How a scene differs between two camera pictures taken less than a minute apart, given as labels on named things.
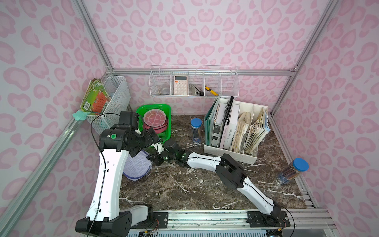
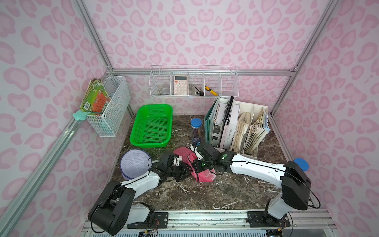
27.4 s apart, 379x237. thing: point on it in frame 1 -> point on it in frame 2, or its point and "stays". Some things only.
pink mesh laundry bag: [156, 119] -> [188, 155]
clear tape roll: [164, 91] stays
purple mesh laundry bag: [137, 166] stays
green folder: [208, 121] stays
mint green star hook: [80, 115] stays
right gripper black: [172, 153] -> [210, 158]
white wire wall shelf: [194, 81] stays
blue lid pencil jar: [196, 124] stays
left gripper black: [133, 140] -> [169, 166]
